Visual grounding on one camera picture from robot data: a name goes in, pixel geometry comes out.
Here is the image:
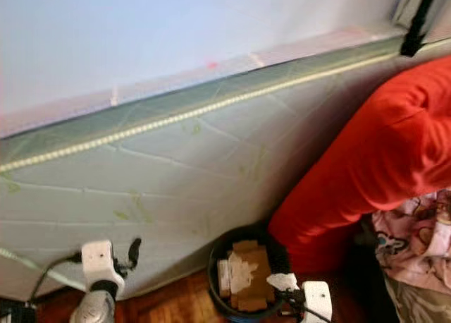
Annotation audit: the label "white paper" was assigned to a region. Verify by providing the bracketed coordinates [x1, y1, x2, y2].
[266, 272, 300, 293]

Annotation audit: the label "brown cardboard pieces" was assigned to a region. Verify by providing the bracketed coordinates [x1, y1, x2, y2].
[218, 240, 276, 313]

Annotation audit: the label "white printed paper scrap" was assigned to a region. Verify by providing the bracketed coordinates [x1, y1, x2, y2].
[227, 252, 258, 285]

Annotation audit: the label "white green quilted mattress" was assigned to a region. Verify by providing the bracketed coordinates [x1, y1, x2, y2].
[0, 35, 424, 303]

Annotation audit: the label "black round waste bin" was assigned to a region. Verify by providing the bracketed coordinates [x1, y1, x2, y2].
[208, 224, 290, 322]

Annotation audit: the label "pink cartoon print blanket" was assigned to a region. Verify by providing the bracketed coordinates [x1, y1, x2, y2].
[372, 189, 451, 295]

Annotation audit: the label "red bean bag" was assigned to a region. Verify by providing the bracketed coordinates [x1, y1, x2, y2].
[268, 55, 451, 274]

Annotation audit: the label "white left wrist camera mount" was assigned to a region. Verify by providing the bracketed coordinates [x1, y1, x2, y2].
[81, 240, 124, 295]

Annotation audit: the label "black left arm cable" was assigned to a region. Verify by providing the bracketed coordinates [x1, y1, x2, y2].
[28, 251, 83, 317]

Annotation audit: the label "black hanging strap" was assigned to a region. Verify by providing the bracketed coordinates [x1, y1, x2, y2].
[400, 0, 441, 57]

